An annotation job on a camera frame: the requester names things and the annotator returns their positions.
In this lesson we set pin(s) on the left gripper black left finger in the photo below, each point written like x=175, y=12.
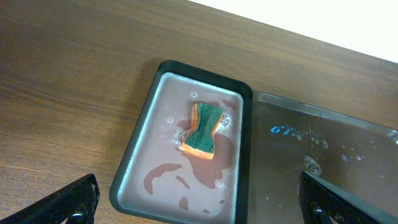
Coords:
x=75, y=203

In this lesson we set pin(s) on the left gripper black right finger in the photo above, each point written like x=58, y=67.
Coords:
x=323, y=202

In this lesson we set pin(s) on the green orange sponge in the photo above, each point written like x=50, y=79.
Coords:
x=200, y=138

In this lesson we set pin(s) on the large brown serving tray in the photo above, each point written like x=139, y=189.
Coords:
x=289, y=137

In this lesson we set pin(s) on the small tray with pink water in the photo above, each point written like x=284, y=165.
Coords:
x=161, y=177

